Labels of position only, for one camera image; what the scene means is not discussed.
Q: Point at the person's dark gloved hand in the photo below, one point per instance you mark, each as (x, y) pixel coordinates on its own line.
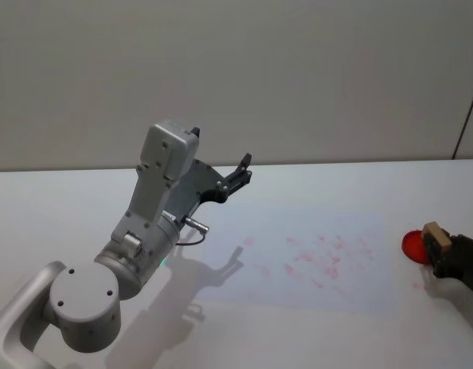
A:
(461, 261)

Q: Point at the white table cloth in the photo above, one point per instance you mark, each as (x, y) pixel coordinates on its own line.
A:
(297, 315)

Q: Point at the wooden block eraser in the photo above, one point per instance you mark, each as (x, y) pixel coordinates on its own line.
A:
(436, 235)

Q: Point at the red round disc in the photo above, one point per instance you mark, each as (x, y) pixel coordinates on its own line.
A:
(413, 246)

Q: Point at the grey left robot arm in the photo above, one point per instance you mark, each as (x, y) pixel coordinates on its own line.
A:
(86, 300)

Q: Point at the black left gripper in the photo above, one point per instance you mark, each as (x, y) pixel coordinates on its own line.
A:
(199, 180)

